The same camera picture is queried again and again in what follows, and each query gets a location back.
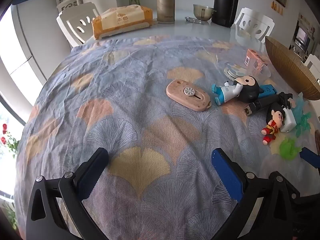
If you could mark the pink small box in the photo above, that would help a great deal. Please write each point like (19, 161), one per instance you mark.
(257, 60)

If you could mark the gold thermos bottle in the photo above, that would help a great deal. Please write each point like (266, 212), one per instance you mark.
(165, 2)

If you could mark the white charger plug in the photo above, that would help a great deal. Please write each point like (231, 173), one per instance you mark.
(290, 122)

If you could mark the red flowers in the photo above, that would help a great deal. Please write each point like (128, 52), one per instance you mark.
(5, 137)

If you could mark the black lighter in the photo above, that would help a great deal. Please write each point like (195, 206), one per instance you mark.
(260, 105)

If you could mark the round patterned coaster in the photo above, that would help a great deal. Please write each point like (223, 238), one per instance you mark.
(233, 70)

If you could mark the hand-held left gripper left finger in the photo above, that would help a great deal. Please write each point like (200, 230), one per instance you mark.
(90, 177)

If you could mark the orange wall ornaments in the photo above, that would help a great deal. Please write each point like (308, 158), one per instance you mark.
(277, 8)

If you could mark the small metal opener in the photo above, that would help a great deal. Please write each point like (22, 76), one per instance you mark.
(193, 19)

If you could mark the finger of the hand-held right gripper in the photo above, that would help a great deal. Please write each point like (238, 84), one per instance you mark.
(310, 158)

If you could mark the white cutout chair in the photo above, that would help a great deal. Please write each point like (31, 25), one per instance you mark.
(313, 62)
(250, 17)
(72, 17)

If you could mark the leaf printed tablecloth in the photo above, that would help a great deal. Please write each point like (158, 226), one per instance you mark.
(125, 92)

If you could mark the teal plastic toy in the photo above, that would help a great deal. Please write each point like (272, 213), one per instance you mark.
(303, 120)

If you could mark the steel cup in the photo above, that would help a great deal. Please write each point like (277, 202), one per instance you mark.
(201, 11)

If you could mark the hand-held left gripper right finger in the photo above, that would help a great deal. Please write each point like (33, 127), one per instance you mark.
(226, 172)

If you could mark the black thermos bottle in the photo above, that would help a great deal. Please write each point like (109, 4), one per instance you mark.
(225, 2)

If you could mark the red robed doll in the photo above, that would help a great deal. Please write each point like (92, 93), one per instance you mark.
(275, 120)

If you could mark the black toy figure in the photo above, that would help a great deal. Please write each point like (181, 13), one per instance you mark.
(283, 97)

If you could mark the cluttered cabinet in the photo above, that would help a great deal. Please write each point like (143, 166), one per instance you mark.
(301, 35)

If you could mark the orange tissue pack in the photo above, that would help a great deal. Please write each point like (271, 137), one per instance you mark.
(120, 20)

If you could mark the golden woven tray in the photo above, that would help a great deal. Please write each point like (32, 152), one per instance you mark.
(287, 65)

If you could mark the blue lighter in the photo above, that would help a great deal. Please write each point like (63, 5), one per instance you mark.
(270, 90)

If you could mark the green plastic toy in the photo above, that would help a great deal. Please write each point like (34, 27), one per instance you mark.
(288, 147)

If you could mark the black haired boy figurine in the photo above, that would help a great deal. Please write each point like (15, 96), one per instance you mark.
(246, 90)

